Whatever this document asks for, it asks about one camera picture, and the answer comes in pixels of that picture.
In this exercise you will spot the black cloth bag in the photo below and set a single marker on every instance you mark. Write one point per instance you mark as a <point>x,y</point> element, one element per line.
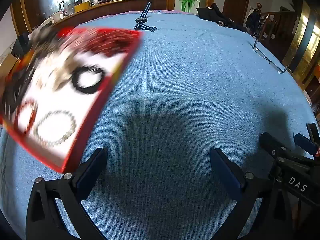
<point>210,13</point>

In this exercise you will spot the wooden counter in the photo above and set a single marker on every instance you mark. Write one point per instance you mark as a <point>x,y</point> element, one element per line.
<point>110,8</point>

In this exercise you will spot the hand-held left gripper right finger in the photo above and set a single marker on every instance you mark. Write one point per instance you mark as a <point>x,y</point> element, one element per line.
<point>223,171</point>

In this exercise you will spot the yellow box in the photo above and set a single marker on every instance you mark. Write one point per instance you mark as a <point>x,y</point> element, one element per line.
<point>82,7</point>

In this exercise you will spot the red jewelry box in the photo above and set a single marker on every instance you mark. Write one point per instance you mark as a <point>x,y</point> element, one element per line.
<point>82,110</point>

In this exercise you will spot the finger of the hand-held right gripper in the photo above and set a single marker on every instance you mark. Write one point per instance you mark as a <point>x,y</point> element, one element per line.
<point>304,142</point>
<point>272,145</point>

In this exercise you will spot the red polka-dot scrunchie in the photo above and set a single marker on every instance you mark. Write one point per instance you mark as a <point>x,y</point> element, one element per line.
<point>107,40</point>

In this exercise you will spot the golden panel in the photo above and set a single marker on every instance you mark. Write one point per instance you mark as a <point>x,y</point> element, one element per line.
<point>300,45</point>

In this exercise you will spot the glass pitcher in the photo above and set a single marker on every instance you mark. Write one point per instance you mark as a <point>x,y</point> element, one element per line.
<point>63,8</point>

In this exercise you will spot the pink cloth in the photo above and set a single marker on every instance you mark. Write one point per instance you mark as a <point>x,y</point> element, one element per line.
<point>175,11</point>

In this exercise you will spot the eyeglasses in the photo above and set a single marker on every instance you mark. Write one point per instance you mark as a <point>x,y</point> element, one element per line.
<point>261,52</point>

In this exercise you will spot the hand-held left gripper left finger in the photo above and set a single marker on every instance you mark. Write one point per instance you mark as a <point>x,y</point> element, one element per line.
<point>93,170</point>

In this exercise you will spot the blue blanket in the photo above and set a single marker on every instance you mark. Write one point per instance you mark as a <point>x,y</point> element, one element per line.
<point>180,85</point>

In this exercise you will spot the cardboard box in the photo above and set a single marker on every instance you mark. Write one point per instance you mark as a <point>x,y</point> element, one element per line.
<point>7,66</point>

